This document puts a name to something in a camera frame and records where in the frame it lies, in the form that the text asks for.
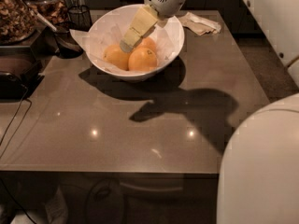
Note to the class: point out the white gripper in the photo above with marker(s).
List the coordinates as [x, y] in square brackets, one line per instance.
[168, 0]

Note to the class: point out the orange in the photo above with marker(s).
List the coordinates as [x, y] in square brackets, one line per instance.
[148, 43]
[143, 60]
[113, 54]

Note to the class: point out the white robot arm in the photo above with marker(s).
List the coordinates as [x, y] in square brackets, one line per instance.
[259, 174]

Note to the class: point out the white ceramic bowl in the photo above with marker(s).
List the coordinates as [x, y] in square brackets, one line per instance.
[172, 25]

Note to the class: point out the white paper bowl liner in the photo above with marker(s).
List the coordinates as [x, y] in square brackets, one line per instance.
[81, 38]

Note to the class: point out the crumpled beige napkin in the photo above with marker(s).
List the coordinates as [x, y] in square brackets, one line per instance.
[199, 25]

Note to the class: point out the large glass snack jar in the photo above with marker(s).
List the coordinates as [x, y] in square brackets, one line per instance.
[16, 22]

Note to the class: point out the black countertop appliance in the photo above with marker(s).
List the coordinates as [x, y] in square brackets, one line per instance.
[19, 74]

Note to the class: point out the black wire mesh cup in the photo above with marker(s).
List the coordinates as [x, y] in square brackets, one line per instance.
[81, 17]

